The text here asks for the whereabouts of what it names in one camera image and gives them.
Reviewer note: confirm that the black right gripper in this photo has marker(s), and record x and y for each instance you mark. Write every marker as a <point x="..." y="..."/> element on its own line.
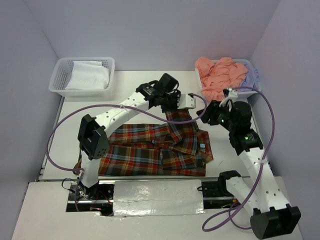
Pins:
<point x="212" y="110"/>

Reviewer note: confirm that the white plastic basket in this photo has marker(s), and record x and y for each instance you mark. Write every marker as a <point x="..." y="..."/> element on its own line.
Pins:
<point x="62" y="72"/>
<point x="244" y="92"/>

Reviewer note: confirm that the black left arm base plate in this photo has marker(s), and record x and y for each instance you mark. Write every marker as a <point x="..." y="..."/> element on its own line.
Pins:
<point x="100" y="201"/>

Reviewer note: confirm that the white plastic basket left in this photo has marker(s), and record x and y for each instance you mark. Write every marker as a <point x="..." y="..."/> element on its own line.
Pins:
<point x="62" y="72"/>

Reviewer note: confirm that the silver foil tape panel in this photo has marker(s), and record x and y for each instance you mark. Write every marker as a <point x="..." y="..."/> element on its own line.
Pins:
<point x="157" y="198"/>

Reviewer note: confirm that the plaid flannel long sleeve shirt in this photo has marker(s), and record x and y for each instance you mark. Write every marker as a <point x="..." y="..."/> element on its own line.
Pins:
<point x="169" y="149"/>

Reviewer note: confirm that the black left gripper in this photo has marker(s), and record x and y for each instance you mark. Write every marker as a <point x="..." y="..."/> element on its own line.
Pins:
<point x="175" y="106"/>

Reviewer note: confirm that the lavender crumpled shirt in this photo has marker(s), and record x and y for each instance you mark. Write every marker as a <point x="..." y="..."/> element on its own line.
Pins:
<point x="252" y="78"/>

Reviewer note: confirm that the white folded cloth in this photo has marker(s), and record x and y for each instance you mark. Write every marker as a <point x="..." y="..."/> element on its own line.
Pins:
<point x="88" y="75"/>

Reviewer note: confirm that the white plastic basket right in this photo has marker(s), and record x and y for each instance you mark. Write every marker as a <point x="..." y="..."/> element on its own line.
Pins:
<point x="244" y="92"/>

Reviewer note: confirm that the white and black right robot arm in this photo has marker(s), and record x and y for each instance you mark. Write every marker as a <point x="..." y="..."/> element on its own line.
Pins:
<point x="270" y="212"/>

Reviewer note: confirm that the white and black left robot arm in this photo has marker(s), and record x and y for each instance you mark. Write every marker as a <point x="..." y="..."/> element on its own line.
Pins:
<point x="94" y="131"/>

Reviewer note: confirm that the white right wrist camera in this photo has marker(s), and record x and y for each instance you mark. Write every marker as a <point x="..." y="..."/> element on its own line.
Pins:
<point x="230" y="95"/>

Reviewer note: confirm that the orange crumpled shirt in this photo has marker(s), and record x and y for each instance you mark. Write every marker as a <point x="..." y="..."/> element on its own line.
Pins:
<point x="214" y="77"/>

